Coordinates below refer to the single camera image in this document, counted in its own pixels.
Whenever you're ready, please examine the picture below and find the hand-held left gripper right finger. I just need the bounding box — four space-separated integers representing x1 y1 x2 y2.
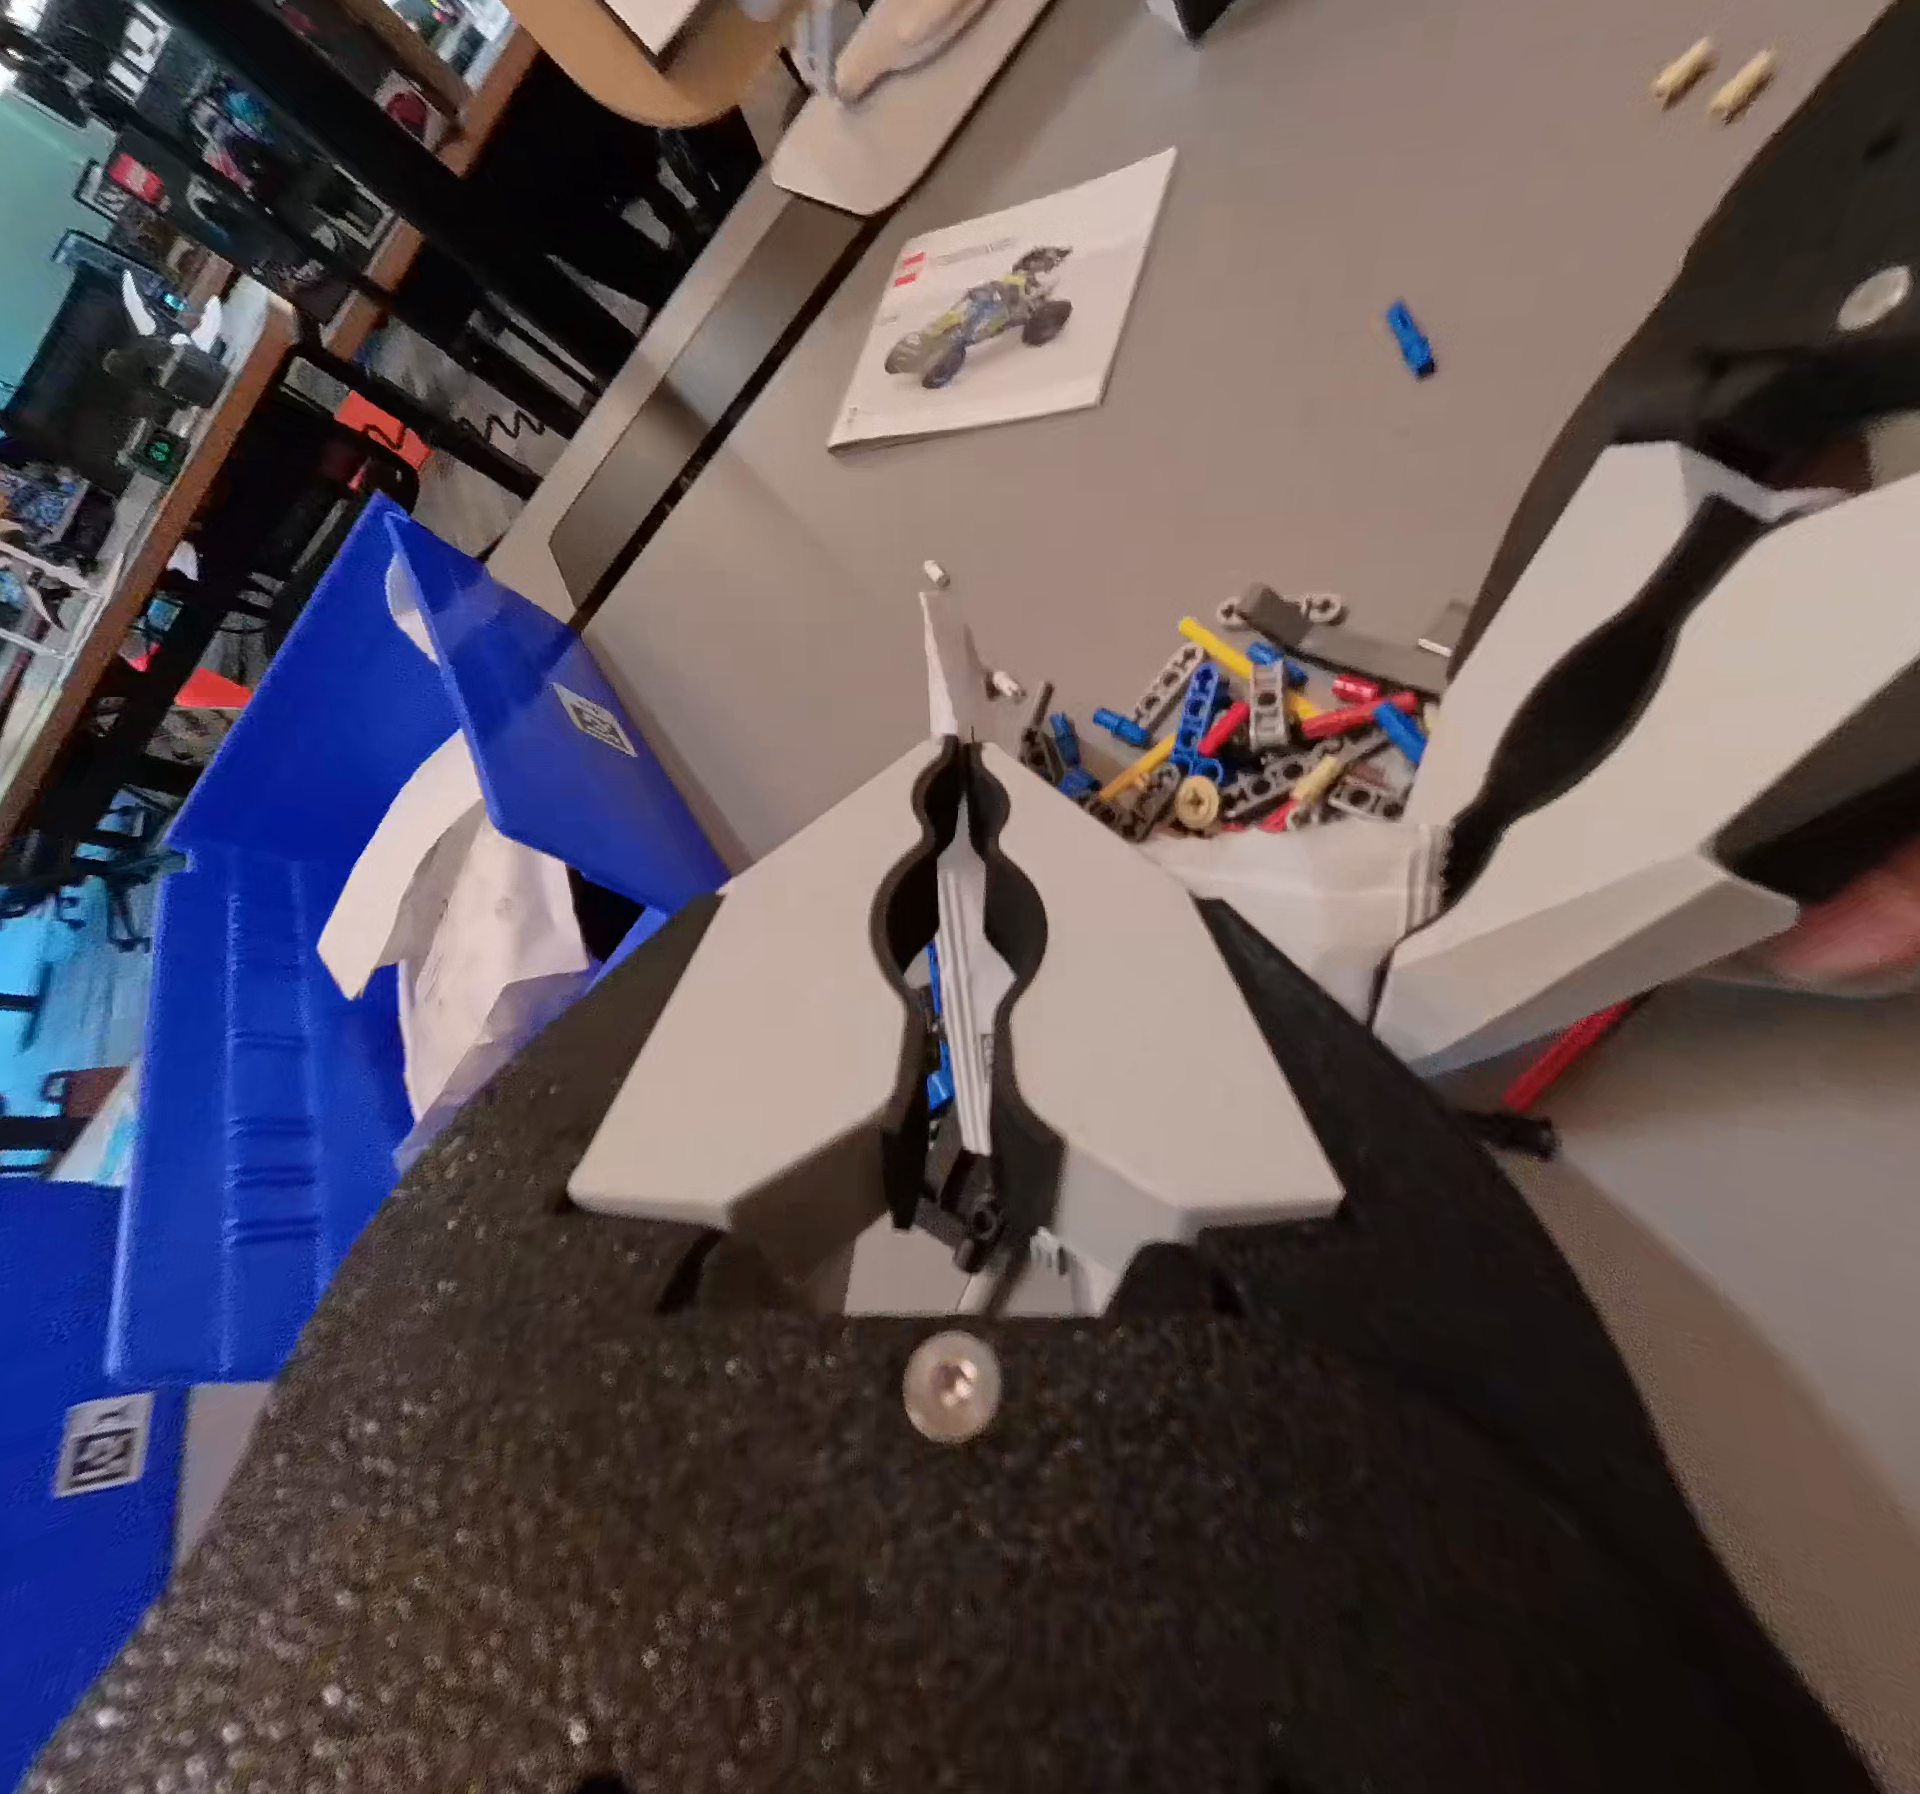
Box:
965 742 1346 1321

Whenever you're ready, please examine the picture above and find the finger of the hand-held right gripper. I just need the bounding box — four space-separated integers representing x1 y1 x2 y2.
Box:
1377 474 1920 1067
1409 444 1784 845

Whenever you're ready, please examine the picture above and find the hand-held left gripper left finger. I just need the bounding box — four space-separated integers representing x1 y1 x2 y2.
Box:
566 742 967 1321

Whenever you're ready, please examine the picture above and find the torn white paper bag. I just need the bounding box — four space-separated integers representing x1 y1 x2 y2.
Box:
918 590 1447 1163

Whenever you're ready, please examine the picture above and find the blue plastic storage bin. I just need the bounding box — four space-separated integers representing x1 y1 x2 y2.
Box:
0 1181 186 1783
112 496 735 1384

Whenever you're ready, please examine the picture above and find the lego instruction booklet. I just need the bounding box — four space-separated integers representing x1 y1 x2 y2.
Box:
827 149 1178 454

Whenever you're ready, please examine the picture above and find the red lego axle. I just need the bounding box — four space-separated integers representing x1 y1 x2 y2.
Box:
1498 998 1637 1107

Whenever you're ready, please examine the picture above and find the pile of lego pieces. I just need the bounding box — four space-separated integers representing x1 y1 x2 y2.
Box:
1018 587 1479 845

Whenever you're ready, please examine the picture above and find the person's right hand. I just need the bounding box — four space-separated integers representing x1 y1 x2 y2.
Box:
1747 855 1920 992

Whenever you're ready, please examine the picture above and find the bundle of white paper bags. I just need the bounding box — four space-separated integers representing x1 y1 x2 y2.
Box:
318 533 631 1120

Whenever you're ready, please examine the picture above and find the black office chair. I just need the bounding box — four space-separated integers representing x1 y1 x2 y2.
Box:
246 354 429 597

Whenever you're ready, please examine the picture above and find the wooden background desk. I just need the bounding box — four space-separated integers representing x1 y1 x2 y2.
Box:
0 311 301 839

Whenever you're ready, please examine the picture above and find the pale board stand base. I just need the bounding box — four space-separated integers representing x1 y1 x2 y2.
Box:
771 0 1111 211

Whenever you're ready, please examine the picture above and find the black metal beam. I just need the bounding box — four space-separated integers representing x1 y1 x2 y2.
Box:
0 0 660 389

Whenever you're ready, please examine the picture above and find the wooden board with instruction sheet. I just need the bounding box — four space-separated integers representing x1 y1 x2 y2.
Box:
386 0 1111 129

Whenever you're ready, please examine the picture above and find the dark desk cable cover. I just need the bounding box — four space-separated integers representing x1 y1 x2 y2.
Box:
546 129 887 627

